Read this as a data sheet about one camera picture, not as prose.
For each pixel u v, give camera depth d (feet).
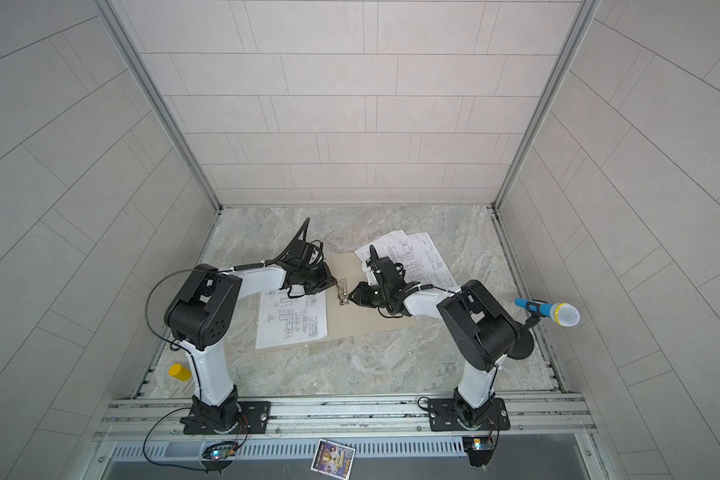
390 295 2.34
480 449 2.23
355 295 2.91
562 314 2.06
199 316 1.62
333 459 2.13
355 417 2.37
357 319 2.76
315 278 2.76
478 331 1.55
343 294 3.00
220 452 2.11
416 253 3.38
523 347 5.69
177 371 2.39
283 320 2.86
